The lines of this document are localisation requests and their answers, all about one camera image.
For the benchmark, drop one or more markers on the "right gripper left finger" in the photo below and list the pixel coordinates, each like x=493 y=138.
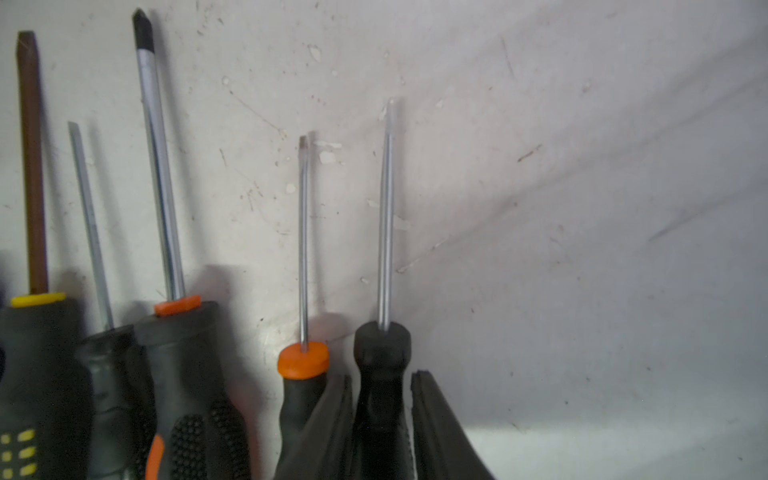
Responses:
x=316 y=427

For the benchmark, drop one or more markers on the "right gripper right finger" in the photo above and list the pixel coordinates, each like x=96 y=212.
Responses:
x=442 y=449

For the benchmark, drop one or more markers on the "black ribbed screwdriver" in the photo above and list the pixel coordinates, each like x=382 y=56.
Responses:
x=382 y=352

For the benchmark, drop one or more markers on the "black orange-band screwdriver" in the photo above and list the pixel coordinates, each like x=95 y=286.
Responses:
x=303 y=365

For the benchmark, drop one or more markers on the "black orange hex-collar screwdriver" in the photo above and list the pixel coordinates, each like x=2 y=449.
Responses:
x=199 y=433

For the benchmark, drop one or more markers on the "thin black precision screwdriver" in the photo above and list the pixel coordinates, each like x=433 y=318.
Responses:
x=117 y=439

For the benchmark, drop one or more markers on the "long yellow-dotted flathead screwdriver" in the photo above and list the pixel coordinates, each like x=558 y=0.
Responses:
x=35 y=368

